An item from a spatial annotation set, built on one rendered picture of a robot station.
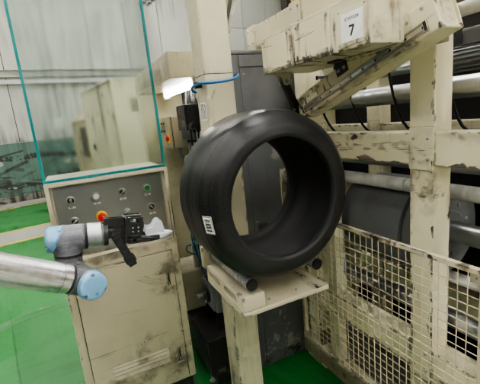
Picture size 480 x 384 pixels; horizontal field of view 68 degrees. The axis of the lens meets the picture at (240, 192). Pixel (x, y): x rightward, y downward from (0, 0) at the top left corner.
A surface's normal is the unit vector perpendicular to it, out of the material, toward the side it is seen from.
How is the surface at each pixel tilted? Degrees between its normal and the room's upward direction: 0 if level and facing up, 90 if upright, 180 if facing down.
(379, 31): 90
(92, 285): 90
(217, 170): 69
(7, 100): 90
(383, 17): 90
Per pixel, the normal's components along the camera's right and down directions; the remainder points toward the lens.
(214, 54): 0.43, 0.14
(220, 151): -0.25, -0.29
